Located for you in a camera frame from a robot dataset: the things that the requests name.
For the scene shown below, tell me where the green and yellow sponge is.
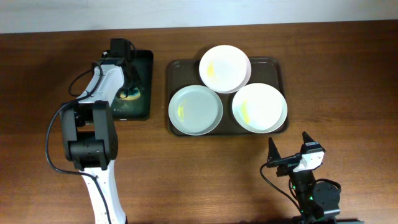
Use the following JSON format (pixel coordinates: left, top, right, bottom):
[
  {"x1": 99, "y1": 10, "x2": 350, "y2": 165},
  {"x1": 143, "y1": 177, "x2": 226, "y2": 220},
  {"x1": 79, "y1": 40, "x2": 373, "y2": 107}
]
[{"x1": 116, "y1": 88, "x2": 141, "y2": 101}]

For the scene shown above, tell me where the light grey plate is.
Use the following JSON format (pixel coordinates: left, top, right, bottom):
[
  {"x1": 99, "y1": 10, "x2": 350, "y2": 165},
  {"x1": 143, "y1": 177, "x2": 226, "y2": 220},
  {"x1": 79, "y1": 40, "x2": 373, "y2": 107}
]
[{"x1": 168, "y1": 85, "x2": 223, "y2": 136}]

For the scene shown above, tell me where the pale pink plate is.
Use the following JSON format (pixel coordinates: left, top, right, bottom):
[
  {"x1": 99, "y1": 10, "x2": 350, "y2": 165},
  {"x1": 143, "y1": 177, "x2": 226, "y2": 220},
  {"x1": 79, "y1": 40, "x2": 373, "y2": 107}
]
[{"x1": 198, "y1": 45, "x2": 252, "y2": 94}]

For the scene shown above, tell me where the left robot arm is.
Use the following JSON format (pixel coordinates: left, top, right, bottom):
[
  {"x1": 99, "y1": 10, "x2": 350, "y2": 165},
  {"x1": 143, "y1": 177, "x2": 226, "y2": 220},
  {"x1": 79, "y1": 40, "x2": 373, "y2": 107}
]
[{"x1": 60, "y1": 50, "x2": 137, "y2": 223}]

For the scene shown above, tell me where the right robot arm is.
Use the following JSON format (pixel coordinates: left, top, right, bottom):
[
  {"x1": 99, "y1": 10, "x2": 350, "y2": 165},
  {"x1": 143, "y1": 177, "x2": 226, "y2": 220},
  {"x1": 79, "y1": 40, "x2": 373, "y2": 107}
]
[{"x1": 264, "y1": 132, "x2": 341, "y2": 223}]

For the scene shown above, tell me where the black rectangular sponge tray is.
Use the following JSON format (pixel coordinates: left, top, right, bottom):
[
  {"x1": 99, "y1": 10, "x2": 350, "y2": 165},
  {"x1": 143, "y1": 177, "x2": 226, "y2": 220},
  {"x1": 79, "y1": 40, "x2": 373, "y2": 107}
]
[{"x1": 98, "y1": 50, "x2": 154, "y2": 121}]

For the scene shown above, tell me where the dark brown serving tray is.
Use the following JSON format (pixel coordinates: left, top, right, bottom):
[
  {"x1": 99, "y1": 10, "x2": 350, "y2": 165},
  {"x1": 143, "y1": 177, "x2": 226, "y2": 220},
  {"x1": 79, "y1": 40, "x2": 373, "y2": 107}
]
[{"x1": 167, "y1": 57, "x2": 285, "y2": 136}]

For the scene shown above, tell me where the cream white plate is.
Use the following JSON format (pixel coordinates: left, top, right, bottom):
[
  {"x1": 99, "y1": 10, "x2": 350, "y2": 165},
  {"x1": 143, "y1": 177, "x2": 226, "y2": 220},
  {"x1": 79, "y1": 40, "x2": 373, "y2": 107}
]
[{"x1": 231, "y1": 83, "x2": 288, "y2": 133}]

